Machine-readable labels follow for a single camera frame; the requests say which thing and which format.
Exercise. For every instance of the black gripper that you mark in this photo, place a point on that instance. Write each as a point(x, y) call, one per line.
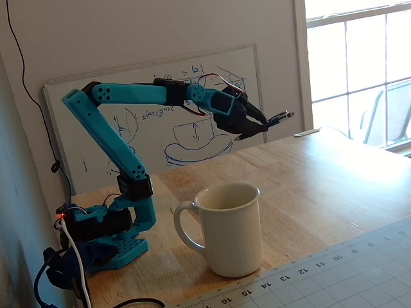
point(238, 120)

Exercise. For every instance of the dark blue ballpoint pen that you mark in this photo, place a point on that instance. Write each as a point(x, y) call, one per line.
point(282, 117)

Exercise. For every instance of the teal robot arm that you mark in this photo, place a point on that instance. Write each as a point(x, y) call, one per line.
point(106, 134)

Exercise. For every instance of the cream ceramic mug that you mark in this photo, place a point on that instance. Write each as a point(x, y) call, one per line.
point(231, 237)

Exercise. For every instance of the white marker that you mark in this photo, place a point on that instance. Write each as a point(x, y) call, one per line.
point(306, 133)

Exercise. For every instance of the whiteboard with blue drawings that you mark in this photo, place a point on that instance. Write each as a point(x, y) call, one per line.
point(180, 150)

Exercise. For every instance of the white framed window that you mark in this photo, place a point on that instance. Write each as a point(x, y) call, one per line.
point(353, 48)

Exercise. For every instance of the outdoor patio chair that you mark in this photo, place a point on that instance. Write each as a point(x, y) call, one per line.
point(395, 115)

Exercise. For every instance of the grey gridded cutting mat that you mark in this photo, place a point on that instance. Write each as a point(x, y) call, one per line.
point(337, 282)

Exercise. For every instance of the dark blue table clamp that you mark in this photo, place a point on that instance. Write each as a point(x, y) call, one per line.
point(93, 253)

